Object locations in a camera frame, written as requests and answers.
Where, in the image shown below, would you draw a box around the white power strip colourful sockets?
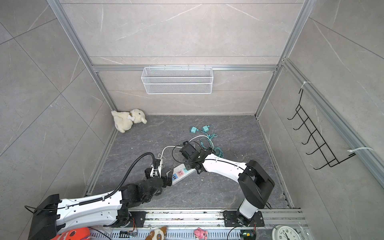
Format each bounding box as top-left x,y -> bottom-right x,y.
167,164 -> 197,185

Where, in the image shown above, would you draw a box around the white power strip cord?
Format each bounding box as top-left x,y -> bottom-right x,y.
157,134 -> 214,169

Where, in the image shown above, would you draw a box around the teal charger adapter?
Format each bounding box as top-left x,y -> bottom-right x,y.
191,127 -> 199,134
202,125 -> 210,133

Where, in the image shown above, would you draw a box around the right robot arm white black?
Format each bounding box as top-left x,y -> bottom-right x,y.
173,141 -> 275,227

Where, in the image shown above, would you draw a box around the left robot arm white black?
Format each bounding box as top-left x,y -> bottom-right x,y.
25,153 -> 173,240

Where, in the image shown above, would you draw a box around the brown white plush dog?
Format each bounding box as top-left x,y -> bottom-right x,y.
145,226 -> 167,240

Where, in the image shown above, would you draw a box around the white plush lamb toy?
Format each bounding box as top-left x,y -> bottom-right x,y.
111,109 -> 148,133

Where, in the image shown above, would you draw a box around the pink plush toy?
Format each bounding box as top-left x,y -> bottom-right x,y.
194,228 -> 208,240

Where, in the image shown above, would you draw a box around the red plush toy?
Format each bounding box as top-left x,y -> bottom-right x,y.
52,228 -> 91,240

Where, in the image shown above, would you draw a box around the white alarm clock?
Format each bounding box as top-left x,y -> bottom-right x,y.
272,225 -> 302,240

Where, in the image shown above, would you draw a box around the teal tangled cable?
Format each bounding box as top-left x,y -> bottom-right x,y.
200,124 -> 224,158

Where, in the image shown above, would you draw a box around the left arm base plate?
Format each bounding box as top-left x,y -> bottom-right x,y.
127,211 -> 147,228

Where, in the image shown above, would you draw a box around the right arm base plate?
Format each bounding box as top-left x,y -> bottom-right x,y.
223,211 -> 265,227

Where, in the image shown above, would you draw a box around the white wire mesh basket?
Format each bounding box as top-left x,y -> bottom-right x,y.
141,67 -> 214,95

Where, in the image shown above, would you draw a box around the black wire hook rack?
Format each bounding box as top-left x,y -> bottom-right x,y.
287,89 -> 356,171

